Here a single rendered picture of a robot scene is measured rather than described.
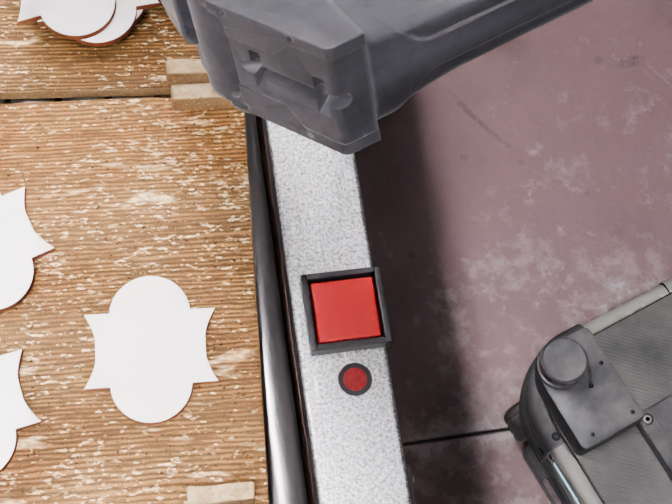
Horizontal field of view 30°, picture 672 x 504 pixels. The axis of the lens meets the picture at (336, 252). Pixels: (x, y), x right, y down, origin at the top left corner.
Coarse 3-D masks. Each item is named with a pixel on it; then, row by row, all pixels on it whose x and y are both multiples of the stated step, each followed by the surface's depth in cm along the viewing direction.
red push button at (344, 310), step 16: (320, 288) 118; (336, 288) 118; (352, 288) 118; (368, 288) 118; (320, 304) 118; (336, 304) 118; (352, 304) 118; (368, 304) 118; (320, 320) 117; (336, 320) 117; (352, 320) 117; (368, 320) 117; (320, 336) 116; (336, 336) 117; (352, 336) 117; (368, 336) 117
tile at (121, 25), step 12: (120, 0) 124; (132, 0) 124; (144, 0) 124; (156, 0) 124; (120, 12) 123; (132, 12) 123; (120, 24) 123; (132, 24) 123; (96, 36) 122; (108, 36) 122; (120, 36) 122
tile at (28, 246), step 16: (16, 192) 118; (0, 208) 118; (16, 208) 118; (0, 224) 117; (16, 224) 117; (0, 240) 116; (16, 240) 117; (32, 240) 117; (0, 256) 116; (16, 256) 116; (32, 256) 116; (0, 272) 115; (16, 272) 115; (32, 272) 116; (0, 288) 115; (16, 288) 115; (0, 304) 114; (16, 304) 115
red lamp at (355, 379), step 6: (348, 372) 117; (354, 372) 117; (360, 372) 117; (348, 378) 117; (354, 378) 117; (360, 378) 117; (366, 378) 117; (348, 384) 116; (354, 384) 116; (360, 384) 116; (354, 390) 116
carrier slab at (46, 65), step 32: (0, 0) 127; (0, 32) 125; (32, 32) 126; (160, 32) 126; (0, 64) 124; (32, 64) 124; (64, 64) 124; (96, 64) 125; (128, 64) 125; (160, 64) 125; (0, 96) 124; (32, 96) 124; (64, 96) 124; (96, 96) 125
